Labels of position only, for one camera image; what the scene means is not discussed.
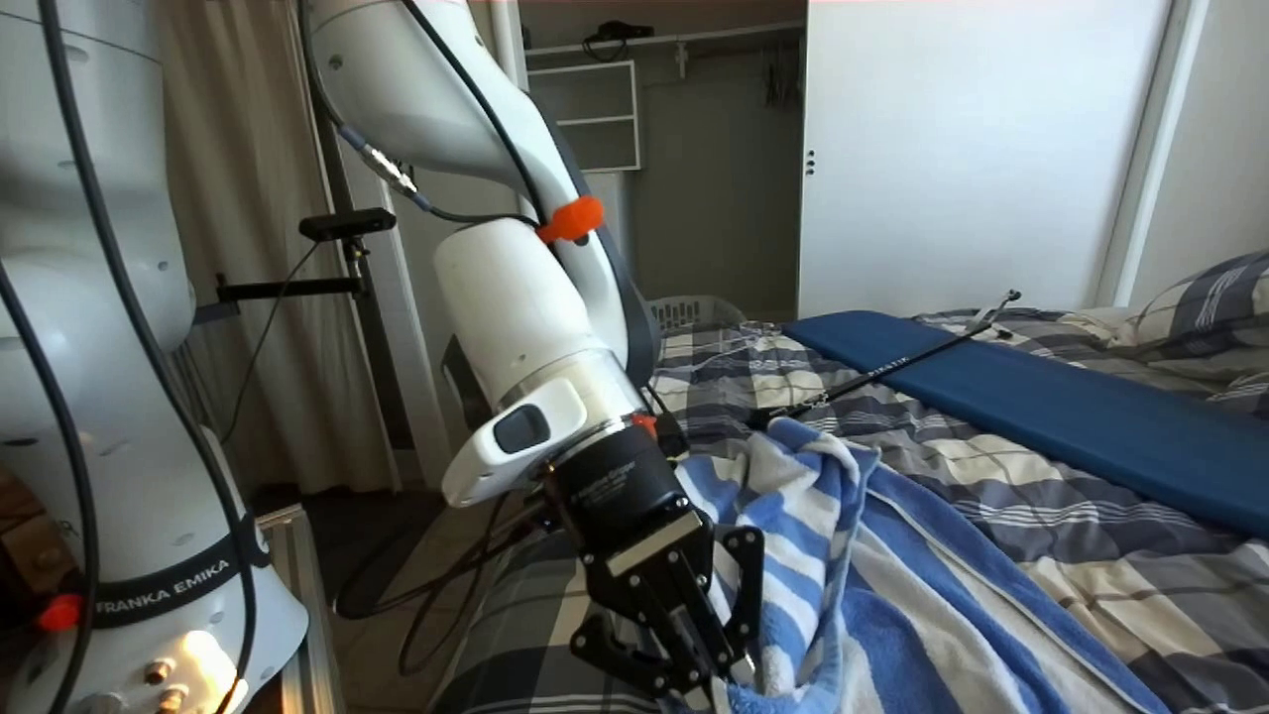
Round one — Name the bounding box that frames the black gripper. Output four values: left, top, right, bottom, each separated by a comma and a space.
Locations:
547, 425, 767, 693

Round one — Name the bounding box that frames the blue white striped towel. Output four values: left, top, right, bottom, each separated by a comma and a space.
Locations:
677, 419, 1166, 714

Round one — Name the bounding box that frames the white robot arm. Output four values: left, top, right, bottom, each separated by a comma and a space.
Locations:
0, 0, 760, 714

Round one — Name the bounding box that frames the thin black metal rod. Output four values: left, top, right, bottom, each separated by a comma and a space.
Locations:
777, 289, 1024, 415

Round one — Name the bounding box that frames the plaid bed comforter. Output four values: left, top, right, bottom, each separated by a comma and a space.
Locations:
435, 308, 1269, 714

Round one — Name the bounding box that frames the white closet door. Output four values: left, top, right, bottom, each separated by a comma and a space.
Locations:
797, 0, 1171, 318

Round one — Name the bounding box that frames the white closet shelf unit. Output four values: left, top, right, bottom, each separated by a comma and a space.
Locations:
530, 59, 642, 169

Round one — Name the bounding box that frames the blue plaid pillow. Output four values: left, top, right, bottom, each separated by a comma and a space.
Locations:
1130, 250, 1269, 419

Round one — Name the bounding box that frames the beige curtain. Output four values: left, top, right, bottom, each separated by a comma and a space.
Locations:
159, 0, 398, 492

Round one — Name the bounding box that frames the black camera on stand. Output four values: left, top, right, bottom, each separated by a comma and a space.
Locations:
210, 203, 401, 304

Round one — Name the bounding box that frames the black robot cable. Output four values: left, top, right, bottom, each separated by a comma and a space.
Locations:
0, 0, 268, 714

